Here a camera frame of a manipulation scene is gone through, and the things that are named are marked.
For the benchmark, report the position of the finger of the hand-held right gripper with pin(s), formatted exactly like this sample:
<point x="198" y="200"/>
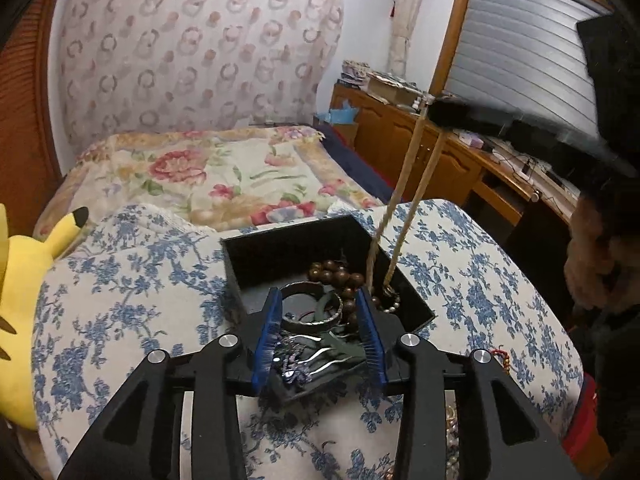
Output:
<point x="465" y="116"/>

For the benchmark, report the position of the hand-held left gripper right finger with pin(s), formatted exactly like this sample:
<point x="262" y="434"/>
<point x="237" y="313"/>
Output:
<point x="372" y="347"/>

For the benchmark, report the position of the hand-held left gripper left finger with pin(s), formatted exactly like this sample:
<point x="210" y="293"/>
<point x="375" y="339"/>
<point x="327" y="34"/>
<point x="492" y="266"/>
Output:
<point x="265" y="342"/>

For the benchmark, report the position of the dark green hair clip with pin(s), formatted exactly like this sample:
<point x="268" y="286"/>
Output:
<point x="345" y="347"/>

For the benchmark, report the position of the silver wavy hairpin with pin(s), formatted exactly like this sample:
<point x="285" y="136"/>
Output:
<point x="325" y="357"/>

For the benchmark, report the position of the green bangle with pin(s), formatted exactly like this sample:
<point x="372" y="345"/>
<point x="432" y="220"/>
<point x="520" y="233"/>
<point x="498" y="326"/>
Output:
<point x="336" y="310"/>

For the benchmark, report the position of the silver bangle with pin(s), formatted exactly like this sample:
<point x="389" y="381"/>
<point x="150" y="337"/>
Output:
<point x="300" y="287"/>

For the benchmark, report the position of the black storage box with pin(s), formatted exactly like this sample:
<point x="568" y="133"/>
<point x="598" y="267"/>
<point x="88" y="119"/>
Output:
<point x="255" y="265"/>

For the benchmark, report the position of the person's right hand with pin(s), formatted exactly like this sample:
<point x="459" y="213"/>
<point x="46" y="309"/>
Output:
<point x="595" y="255"/>

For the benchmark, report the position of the pink tissue pack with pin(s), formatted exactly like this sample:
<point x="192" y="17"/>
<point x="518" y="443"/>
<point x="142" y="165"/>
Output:
<point x="471" y="139"/>

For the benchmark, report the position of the wooden sideboard cabinet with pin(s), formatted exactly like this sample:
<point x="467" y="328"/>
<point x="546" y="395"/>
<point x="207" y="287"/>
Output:
<point x="390" y="130"/>

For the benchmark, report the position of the cardboard box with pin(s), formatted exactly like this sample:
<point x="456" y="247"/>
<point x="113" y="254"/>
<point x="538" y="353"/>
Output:
<point x="392" y="91"/>

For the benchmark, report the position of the grey window blind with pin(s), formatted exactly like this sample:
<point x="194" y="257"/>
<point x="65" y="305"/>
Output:
<point x="520" y="45"/>

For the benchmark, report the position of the beige tied curtain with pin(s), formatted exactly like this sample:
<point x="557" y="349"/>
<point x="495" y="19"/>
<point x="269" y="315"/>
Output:
<point x="407" y="15"/>

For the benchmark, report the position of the stack of patterned cloths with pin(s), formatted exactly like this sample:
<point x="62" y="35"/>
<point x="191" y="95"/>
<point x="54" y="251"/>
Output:
<point x="356" y="74"/>

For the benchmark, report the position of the dark blue bed sheet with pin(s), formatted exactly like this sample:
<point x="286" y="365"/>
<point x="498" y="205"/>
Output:
<point x="360" y="170"/>

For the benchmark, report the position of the box with blue paper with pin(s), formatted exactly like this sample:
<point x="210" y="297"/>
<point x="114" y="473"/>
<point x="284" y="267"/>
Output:
<point x="342" y="120"/>

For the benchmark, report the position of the blue floral tablecloth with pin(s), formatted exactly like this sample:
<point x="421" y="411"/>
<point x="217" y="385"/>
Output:
<point x="130" y="300"/>

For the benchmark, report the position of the floral bed blanket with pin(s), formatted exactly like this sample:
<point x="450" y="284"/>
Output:
<point x="190" y="170"/>

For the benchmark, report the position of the yellow plush toy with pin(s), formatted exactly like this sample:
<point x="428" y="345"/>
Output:
<point x="30" y="285"/>

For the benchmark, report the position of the brown slatted wardrobe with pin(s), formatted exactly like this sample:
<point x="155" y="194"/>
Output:
<point x="25" y="110"/>

